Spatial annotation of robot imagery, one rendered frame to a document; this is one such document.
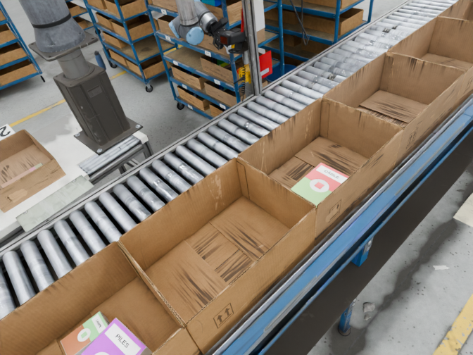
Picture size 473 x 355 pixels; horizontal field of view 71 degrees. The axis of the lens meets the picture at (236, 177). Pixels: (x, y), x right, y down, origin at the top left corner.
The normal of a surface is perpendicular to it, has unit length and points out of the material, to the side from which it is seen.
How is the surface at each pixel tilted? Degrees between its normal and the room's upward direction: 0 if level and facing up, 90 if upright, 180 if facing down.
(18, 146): 89
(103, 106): 90
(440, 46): 89
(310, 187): 0
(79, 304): 89
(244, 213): 0
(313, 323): 0
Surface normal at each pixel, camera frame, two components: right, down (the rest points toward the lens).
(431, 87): -0.75, 0.53
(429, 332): -0.14, -0.70
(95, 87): 0.73, 0.40
